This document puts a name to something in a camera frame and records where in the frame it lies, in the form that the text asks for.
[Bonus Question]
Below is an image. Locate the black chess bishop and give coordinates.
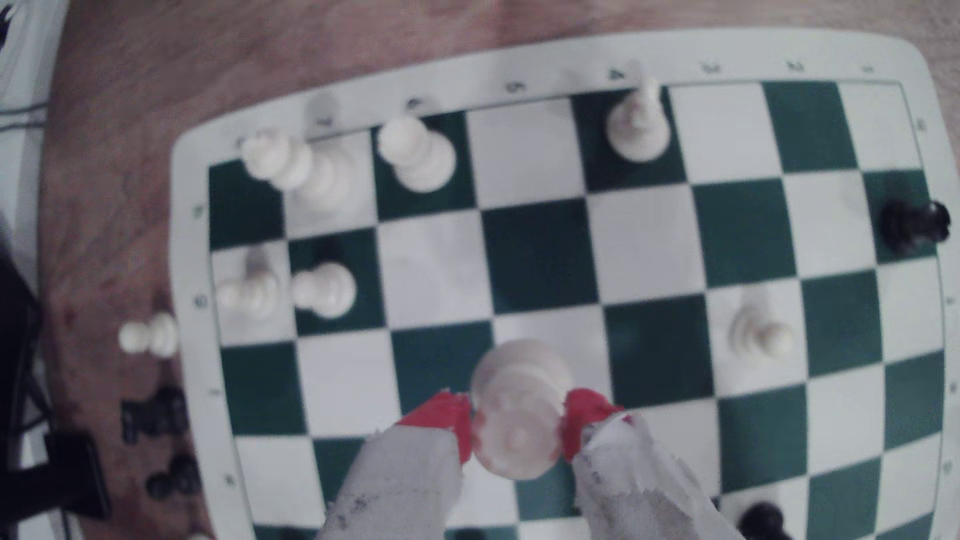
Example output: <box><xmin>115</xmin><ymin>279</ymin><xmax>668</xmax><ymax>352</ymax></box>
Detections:
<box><xmin>877</xmin><ymin>198</ymin><xmax>952</xmax><ymax>255</ymax></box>

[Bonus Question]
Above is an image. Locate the green white chess board mat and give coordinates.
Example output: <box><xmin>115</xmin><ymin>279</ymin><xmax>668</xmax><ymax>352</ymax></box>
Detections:
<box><xmin>168</xmin><ymin>28</ymin><xmax>960</xmax><ymax>540</ymax></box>

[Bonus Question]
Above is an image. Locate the white chess rook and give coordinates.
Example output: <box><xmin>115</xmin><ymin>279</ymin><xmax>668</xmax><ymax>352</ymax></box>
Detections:
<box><xmin>375</xmin><ymin>114</ymin><xmax>459</xmax><ymax>195</ymax></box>

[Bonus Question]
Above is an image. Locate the black chess pawn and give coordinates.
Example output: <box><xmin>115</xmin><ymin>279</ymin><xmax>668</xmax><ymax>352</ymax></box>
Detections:
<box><xmin>144</xmin><ymin>452</ymin><xmax>204</xmax><ymax>502</ymax></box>
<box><xmin>736</xmin><ymin>501</ymin><xmax>795</xmax><ymax>540</ymax></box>

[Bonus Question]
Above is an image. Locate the black chess rook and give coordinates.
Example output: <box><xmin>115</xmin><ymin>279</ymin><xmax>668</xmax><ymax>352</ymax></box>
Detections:
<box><xmin>120</xmin><ymin>384</ymin><xmax>190</xmax><ymax>445</ymax></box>

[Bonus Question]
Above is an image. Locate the white chess bishop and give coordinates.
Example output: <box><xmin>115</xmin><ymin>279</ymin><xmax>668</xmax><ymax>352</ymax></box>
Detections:
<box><xmin>604</xmin><ymin>75</ymin><xmax>672</xmax><ymax>164</ymax></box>

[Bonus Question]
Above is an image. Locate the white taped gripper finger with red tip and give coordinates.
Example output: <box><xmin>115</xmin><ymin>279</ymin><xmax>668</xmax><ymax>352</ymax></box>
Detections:
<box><xmin>560</xmin><ymin>387</ymin><xmax>744</xmax><ymax>540</ymax></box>
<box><xmin>318</xmin><ymin>390</ymin><xmax>474</xmax><ymax>540</ymax></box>

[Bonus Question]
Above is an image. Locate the white chess king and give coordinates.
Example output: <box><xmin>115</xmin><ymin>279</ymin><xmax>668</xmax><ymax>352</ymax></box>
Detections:
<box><xmin>238</xmin><ymin>127</ymin><xmax>357</xmax><ymax>215</ymax></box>

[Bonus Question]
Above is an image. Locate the white chess queen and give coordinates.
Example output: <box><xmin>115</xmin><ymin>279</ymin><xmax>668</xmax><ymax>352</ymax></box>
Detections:
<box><xmin>468</xmin><ymin>337</ymin><xmax>575</xmax><ymax>483</ymax></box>

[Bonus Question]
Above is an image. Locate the white chess pawn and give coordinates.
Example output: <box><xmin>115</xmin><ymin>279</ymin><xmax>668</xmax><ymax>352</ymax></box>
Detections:
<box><xmin>213</xmin><ymin>251</ymin><xmax>282</xmax><ymax>322</ymax></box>
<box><xmin>117</xmin><ymin>311</ymin><xmax>180</xmax><ymax>360</ymax></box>
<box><xmin>290</xmin><ymin>260</ymin><xmax>358</xmax><ymax>321</ymax></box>
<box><xmin>729</xmin><ymin>292</ymin><xmax>796</xmax><ymax>361</ymax></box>

